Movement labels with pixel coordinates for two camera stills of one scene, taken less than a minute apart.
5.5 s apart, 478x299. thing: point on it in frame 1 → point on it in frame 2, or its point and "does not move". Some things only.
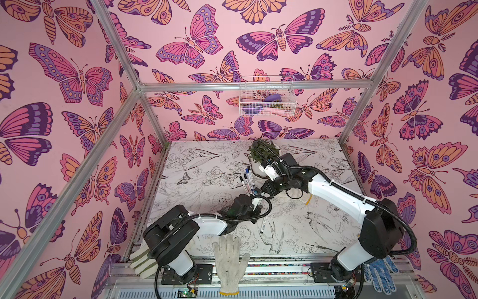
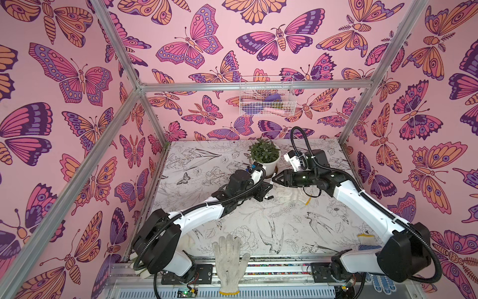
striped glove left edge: (142, 265) does not move
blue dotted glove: (379, 271) does not move
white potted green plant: (261, 152) does not move
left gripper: (256, 212) → (259, 188)
